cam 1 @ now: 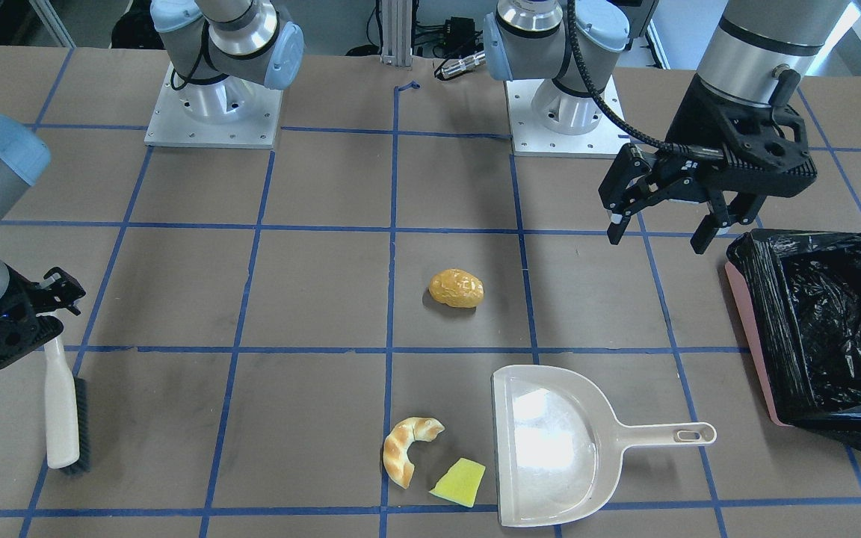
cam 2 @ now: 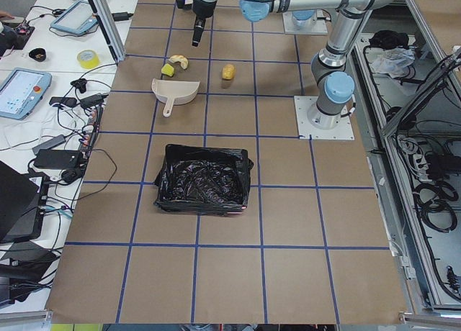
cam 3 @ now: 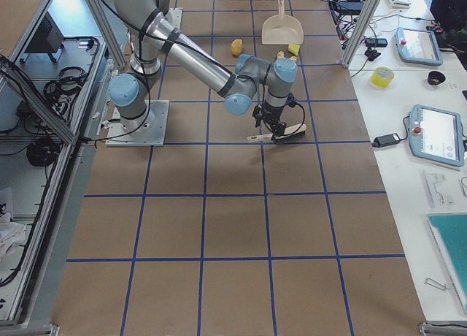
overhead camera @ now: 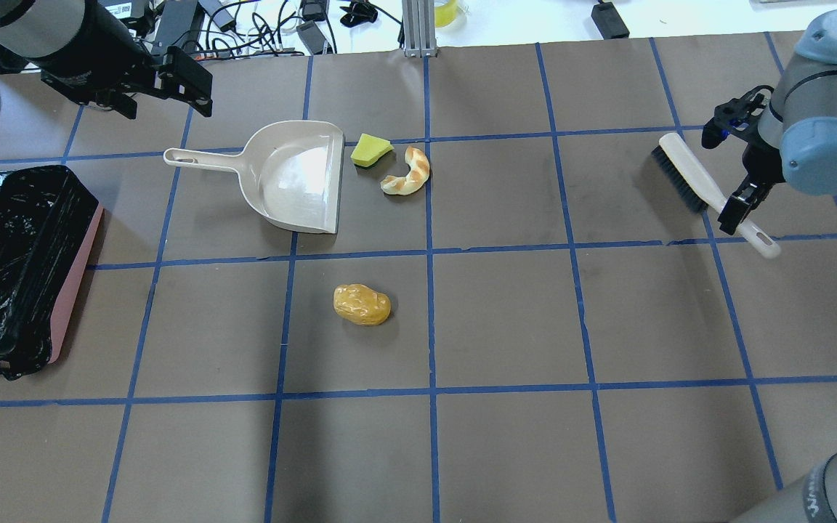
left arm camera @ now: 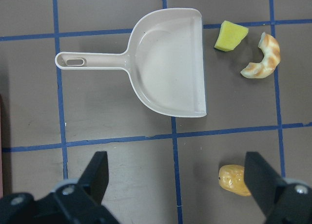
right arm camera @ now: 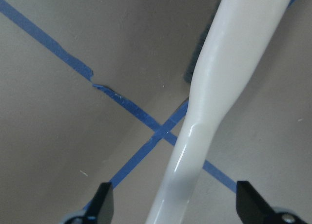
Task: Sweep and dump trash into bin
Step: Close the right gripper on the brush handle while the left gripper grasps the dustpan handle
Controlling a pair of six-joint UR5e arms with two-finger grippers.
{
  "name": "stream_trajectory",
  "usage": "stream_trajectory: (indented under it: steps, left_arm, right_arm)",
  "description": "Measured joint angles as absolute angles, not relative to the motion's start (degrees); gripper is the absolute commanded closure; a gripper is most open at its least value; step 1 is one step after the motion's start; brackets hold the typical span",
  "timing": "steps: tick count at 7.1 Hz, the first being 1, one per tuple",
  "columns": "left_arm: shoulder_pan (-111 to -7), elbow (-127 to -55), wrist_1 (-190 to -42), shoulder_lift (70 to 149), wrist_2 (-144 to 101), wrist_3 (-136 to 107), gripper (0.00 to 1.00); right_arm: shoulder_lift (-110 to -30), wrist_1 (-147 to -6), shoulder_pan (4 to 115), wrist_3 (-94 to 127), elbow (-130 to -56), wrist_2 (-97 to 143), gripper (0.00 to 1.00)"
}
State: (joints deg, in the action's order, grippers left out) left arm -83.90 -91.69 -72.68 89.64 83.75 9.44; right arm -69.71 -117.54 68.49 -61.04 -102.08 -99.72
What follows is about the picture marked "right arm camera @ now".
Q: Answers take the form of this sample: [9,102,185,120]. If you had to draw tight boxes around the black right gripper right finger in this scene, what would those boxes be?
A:
[236,181,306,224]

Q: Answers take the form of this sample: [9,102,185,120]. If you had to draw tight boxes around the white hand brush black bristles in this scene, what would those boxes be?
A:
[146,0,291,224]

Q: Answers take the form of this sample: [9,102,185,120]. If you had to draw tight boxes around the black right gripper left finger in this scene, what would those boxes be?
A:
[84,182,114,224]

